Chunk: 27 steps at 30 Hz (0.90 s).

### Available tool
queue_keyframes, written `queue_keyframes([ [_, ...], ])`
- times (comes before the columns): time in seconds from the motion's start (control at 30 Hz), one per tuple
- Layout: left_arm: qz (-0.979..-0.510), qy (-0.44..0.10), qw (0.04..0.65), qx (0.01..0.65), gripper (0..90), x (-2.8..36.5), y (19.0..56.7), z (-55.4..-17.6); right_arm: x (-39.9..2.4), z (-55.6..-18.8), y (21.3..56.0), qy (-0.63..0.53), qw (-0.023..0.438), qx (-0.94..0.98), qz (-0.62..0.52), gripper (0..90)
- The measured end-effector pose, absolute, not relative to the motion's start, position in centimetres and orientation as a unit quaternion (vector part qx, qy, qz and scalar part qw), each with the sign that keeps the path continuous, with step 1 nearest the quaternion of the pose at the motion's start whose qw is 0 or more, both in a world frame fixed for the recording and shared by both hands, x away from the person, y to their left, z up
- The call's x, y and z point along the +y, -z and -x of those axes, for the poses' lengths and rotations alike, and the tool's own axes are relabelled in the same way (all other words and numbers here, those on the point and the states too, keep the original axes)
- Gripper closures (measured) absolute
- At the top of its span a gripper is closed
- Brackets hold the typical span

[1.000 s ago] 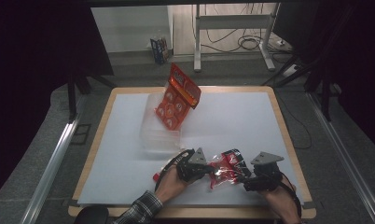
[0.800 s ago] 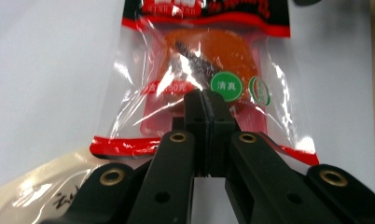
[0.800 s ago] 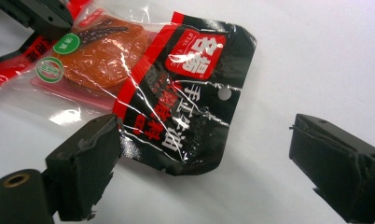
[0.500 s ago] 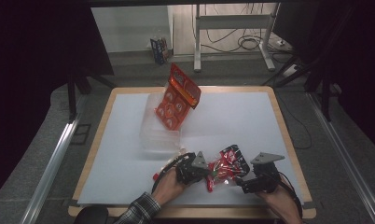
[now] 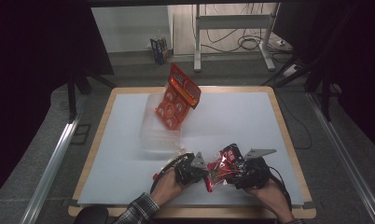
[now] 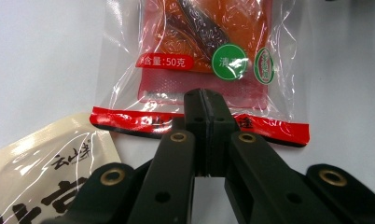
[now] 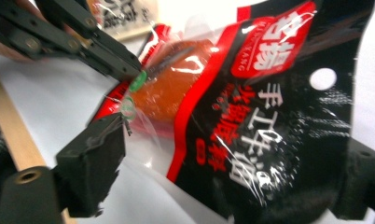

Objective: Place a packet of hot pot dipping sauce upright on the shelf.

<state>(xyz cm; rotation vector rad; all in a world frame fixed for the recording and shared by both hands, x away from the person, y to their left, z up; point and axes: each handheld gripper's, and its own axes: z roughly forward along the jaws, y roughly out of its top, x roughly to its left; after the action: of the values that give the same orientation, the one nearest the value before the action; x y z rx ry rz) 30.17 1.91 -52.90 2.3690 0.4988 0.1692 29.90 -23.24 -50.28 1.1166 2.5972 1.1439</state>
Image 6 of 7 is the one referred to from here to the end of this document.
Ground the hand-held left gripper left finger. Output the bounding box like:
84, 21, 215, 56
172, 88, 209, 177

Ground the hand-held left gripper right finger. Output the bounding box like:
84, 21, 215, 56
204, 90, 240, 178

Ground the red and black seasoning packet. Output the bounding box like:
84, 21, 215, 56
89, 0, 311, 148

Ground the white spout pouch black lettering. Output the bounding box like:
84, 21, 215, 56
0, 112, 123, 224

